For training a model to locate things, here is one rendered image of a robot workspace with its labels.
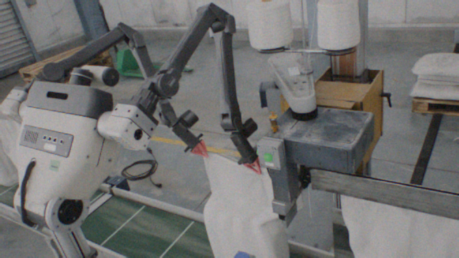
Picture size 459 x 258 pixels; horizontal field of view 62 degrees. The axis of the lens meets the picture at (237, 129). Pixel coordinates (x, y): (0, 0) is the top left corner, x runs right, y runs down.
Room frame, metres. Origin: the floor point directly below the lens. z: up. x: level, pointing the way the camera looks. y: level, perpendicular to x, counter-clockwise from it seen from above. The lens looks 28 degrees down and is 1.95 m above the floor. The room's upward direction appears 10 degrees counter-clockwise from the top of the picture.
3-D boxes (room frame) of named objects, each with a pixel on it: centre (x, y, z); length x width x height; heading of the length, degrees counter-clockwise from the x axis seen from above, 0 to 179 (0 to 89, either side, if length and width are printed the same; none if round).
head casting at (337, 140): (1.10, -0.27, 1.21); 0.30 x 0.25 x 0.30; 54
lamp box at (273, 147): (1.05, -0.10, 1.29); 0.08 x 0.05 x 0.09; 54
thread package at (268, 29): (1.44, -0.19, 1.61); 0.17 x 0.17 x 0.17
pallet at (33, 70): (6.46, 2.64, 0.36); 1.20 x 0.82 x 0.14; 140
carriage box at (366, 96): (1.40, -0.44, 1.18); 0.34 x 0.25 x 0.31; 144
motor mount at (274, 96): (1.46, -0.27, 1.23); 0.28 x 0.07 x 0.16; 54
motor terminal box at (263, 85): (1.58, -0.16, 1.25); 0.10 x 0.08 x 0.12; 169
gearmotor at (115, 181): (2.51, 1.06, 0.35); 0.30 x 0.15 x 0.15; 54
